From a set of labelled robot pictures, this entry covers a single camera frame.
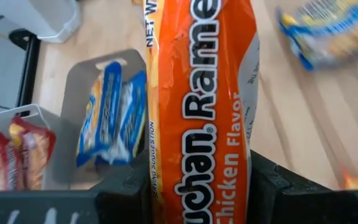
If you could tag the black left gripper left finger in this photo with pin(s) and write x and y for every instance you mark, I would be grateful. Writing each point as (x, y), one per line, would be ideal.
(120, 205)

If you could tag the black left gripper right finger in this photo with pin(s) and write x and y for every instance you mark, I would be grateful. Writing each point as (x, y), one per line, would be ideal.
(291, 208)

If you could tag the blue Maruchan ramen packet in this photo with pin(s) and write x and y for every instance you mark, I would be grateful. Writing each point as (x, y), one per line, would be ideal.
(331, 37)
(104, 109)
(132, 118)

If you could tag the red Maruchan ramen packet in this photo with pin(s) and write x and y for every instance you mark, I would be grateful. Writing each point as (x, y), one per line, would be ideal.
(2, 168)
(36, 155)

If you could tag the grey plastic bin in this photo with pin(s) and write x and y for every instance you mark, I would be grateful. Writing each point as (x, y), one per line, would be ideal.
(79, 81)

